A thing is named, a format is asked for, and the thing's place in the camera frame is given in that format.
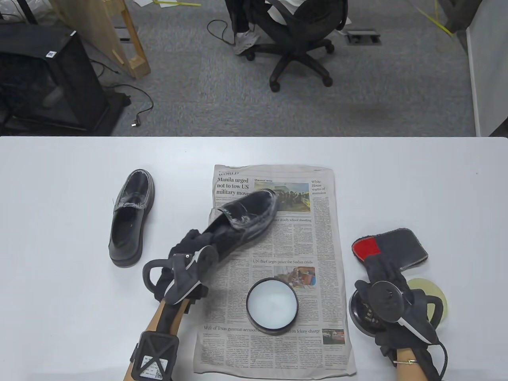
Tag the black right hand controller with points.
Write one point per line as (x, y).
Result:
(387, 301)

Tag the red and grey polishing cloth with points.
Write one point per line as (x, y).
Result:
(401, 244)

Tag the black swivel office chair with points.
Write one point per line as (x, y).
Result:
(301, 43)

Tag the black left hand controller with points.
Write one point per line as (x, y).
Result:
(182, 278)

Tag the round yellow polishing sponge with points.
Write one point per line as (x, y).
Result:
(434, 293)

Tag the person's left forearm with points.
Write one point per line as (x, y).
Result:
(158, 321)

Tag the person's right forearm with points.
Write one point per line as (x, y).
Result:
(408, 369)

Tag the black hand controller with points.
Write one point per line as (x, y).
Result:
(387, 301)
(182, 278)

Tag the black leather care cream tin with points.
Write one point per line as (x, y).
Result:
(272, 305)

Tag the black cabinet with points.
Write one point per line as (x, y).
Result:
(43, 75)

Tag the white partition panel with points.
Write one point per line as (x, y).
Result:
(490, 67)

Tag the newspaper sheet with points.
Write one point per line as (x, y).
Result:
(317, 246)

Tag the black leather shoe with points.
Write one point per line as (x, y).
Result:
(246, 214)
(127, 226)

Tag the person's left hand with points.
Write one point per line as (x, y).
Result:
(190, 242)

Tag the person's right hand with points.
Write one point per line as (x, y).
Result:
(383, 268)

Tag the floor socket box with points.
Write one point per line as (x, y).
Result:
(362, 37)

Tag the wooden frame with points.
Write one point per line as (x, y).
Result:
(99, 27)

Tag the black cream tin lid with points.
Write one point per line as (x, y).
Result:
(359, 313)

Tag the yellow floor tape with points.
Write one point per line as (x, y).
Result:
(436, 22)

